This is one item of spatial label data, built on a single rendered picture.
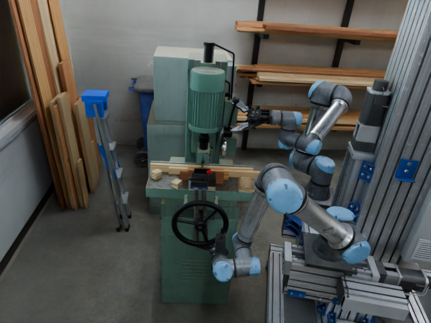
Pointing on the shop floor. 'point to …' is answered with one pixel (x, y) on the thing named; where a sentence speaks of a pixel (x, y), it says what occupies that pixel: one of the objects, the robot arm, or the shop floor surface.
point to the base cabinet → (192, 264)
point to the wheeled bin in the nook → (142, 84)
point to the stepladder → (108, 152)
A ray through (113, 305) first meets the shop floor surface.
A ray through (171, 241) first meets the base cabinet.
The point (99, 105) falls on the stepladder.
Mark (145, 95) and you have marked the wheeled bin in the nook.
